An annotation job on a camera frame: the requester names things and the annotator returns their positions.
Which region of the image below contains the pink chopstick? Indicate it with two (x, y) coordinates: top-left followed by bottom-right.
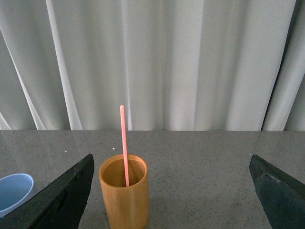
(120, 105), (130, 187)

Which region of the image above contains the white curtain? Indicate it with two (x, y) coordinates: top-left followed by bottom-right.
(0, 0), (305, 131)

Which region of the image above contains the blue plastic cup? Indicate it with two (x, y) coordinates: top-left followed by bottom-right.
(0, 173), (36, 218)

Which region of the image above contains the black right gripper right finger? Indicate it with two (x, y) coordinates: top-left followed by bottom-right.
(249, 155), (305, 229)

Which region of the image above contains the bamboo chopstick holder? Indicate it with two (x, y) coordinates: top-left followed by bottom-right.
(99, 154), (149, 229)

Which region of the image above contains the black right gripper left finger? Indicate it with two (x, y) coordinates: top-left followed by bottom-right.
(0, 154), (94, 229)

